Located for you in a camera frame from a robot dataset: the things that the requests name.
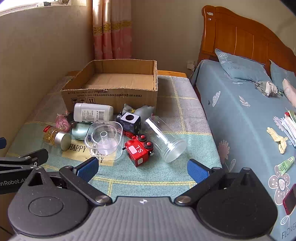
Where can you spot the pink patterned curtain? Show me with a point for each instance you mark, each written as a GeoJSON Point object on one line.
{"type": "Point", "coordinates": [111, 34]}

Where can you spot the wooden headboard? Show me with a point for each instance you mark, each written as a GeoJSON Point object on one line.
{"type": "Point", "coordinates": [231, 34]}

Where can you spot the clear plastic jar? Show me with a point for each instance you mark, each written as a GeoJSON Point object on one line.
{"type": "Point", "coordinates": [166, 143]}

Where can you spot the red toy truck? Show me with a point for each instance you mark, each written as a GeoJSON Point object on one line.
{"type": "Point", "coordinates": [136, 154]}

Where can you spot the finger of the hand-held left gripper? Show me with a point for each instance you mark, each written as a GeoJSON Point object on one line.
{"type": "Point", "coordinates": [27, 160]}
{"type": "Point", "coordinates": [2, 142]}

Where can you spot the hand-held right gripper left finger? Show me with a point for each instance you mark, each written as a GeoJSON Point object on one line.
{"type": "Point", "coordinates": [89, 168]}

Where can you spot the cardboard box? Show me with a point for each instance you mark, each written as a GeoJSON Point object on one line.
{"type": "Point", "coordinates": [111, 97]}

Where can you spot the pink rolled cloth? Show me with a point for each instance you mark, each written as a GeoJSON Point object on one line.
{"type": "Point", "coordinates": [291, 90]}

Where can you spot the clear plastic lid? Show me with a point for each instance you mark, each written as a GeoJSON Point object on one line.
{"type": "Point", "coordinates": [104, 139]}

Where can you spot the black glossy oval object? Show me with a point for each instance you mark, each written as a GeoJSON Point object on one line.
{"type": "Point", "coordinates": [70, 120]}

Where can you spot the grey dinosaur figurine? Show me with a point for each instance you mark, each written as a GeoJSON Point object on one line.
{"type": "Point", "coordinates": [143, 110]}

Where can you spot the wooden bedside table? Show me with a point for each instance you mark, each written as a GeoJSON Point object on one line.
{"type": "Point", "coordinates": [171, 73]}

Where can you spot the blue floral pillow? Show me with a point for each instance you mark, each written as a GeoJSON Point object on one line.
{"type": "Point", "coordinates": [240, 67]}
{"type": "Point", "coordinates": [282, 74]}

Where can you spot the green tube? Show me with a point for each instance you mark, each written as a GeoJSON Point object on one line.
{"type": "Point", "coordinates": [285, 165]}

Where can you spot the white wall socket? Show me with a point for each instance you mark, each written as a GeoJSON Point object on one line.
{"type": "Point", "coordinates": [190, 63]}

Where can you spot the window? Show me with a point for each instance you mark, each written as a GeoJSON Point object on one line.
{"type": "Point", "coordinates": [23, 5]}

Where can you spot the grey green checked blanket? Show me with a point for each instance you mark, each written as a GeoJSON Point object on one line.
{"type": "Point", "coordinates": [175, 104]}

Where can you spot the blue floral bed sheet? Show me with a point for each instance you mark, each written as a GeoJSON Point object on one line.
{"type": "Point", "coordinates": [242, 120]}

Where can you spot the white plastic bottle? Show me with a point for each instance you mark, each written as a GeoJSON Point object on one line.
{"type": "Point", "coordinates": [92, 112]}

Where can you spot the black and purple toy cube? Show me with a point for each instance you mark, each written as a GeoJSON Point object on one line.
{"type": "Point", "coordinates": [128, 121]}

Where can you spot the crumpled grey cloth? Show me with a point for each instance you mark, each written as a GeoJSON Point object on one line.
{"type": "Point", "coordinates": [266, 89]}

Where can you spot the stack of white papers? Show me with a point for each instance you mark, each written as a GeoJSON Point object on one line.
{"type": "Point", "coordinates": [289, 127]}

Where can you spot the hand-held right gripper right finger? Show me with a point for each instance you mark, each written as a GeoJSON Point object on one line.
{"type": "Point", "coordinates": [196, 171]}

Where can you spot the mint green earbud case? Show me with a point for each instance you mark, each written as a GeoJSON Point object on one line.
{"type": "Point", "coordinates": [78, 132]}

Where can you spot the red phone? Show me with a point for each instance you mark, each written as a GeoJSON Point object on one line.
{"type": "Point", "coordinates": [290, 200]}

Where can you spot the yellow bottle with silver cap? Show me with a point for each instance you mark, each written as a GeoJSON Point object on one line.
{"type": "Point", "coordinates": [52, 136]}

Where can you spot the pink toy figure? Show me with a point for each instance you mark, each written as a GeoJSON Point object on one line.
{"type": "Point", "coordinates": [62, 122]}

